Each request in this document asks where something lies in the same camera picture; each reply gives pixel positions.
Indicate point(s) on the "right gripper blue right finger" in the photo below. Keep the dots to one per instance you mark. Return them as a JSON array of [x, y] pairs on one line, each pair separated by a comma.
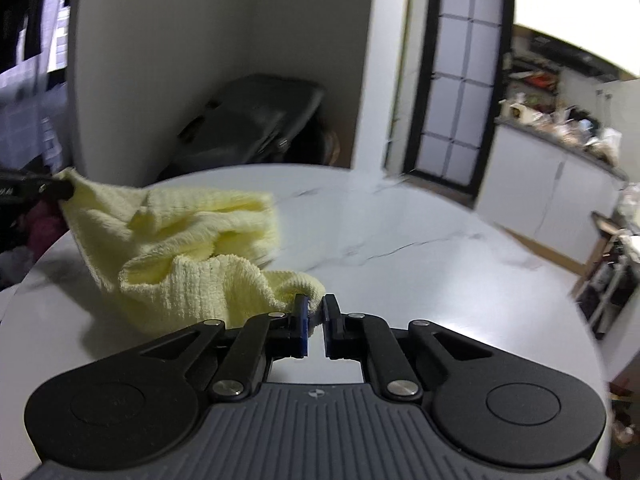
[[333, 327]]

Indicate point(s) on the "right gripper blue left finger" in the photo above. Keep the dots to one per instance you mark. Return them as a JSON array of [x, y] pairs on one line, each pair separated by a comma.
[[300, 327]]

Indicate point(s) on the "yellow waffle towel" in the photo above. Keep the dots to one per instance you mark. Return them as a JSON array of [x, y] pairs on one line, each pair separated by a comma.
[[167, 258]]

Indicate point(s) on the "black bag on chair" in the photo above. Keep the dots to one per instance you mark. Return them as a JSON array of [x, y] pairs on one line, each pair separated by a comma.
[[257, 119]]

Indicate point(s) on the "white kitchen base cabinet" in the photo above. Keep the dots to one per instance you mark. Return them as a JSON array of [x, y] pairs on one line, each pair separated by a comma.
[[544, 193]]

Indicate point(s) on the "metal storage trolley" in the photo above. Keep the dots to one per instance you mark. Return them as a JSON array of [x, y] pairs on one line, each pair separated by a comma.
[[611, 275]]

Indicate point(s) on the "black framed glass door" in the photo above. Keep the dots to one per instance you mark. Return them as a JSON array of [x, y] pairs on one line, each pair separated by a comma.
[[459, 85]]

